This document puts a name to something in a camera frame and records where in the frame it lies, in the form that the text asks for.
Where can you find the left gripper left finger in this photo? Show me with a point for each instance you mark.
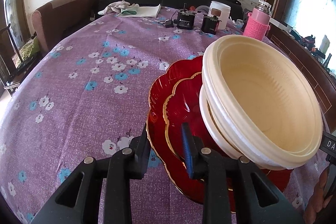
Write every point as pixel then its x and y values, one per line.
pixel 141 151

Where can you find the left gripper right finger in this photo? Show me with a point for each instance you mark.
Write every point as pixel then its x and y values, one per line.
pixel 192 146

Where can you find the red flower plate gold rim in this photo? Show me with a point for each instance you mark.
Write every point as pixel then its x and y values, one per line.
pixel 159 91

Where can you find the white bowl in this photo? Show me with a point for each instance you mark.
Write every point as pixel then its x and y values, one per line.
pixel 229 148

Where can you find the red plate with sticker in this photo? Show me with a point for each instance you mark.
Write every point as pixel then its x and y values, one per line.
pixel 182 106

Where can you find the cream ribbed bowl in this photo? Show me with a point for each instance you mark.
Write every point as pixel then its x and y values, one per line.
pixel 243 77

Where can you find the person's right hand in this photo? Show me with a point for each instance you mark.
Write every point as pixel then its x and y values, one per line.
pixel 317 202

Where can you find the purple floral tablecloth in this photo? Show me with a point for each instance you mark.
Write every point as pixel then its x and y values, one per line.
pixel 87 97

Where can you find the black small box device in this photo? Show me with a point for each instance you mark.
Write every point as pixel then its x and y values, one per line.
pixel 210 24

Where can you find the black power adapter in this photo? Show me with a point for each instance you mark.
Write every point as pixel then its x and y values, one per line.
pixel 169 24

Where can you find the black cylindrical device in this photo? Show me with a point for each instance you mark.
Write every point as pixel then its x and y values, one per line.
pixel 185 19

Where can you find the white folded cloth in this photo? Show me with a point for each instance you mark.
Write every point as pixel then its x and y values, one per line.
pixel 145 12

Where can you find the teal cloth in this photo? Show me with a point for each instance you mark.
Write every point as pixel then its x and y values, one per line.
pixel 126 12

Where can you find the white plastic jar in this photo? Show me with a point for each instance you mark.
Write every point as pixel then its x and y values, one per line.
pixel 221 11

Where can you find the pink thermos knitted sleeve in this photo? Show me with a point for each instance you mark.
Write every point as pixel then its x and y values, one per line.
pixel 258 21

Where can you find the crumpled white cloth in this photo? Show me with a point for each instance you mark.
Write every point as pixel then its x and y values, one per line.
pixel 117 7

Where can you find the dark wooden chair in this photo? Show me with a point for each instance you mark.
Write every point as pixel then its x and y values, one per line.
pixel 16 68

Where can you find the brown armchair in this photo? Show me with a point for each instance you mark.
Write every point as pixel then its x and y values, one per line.
pixel 58 19

